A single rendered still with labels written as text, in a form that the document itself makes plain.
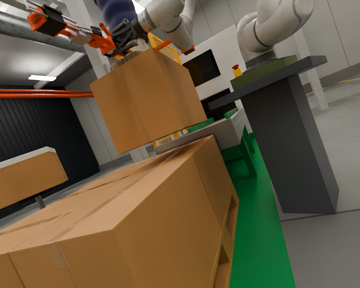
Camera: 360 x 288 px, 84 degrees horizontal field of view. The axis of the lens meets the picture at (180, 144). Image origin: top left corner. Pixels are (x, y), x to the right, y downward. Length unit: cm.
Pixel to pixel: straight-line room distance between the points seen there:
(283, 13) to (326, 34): 983
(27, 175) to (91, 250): 197
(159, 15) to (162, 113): 42
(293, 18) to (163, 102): 63
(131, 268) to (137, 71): 81
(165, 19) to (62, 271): 98
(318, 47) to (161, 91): 998
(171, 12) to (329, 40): 1002
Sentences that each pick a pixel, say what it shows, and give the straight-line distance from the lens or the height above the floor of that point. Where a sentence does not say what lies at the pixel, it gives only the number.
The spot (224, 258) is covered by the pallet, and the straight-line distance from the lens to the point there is 110.
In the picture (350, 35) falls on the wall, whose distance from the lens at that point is 1102.
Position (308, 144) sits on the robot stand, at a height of 37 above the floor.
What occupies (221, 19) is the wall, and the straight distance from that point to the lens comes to 1108.
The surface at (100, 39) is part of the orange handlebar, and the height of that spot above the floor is 120.
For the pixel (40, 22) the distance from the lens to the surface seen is 92.
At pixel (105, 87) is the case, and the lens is 113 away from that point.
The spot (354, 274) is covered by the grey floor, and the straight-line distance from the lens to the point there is 101.
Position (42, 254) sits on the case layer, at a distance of 67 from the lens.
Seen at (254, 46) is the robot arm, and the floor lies 92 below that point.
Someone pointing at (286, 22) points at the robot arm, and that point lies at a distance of 105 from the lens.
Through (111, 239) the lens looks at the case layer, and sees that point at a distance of 48.
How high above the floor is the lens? 68
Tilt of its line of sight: 4 degrees down
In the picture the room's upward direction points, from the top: 22 degrees counter-clockwise
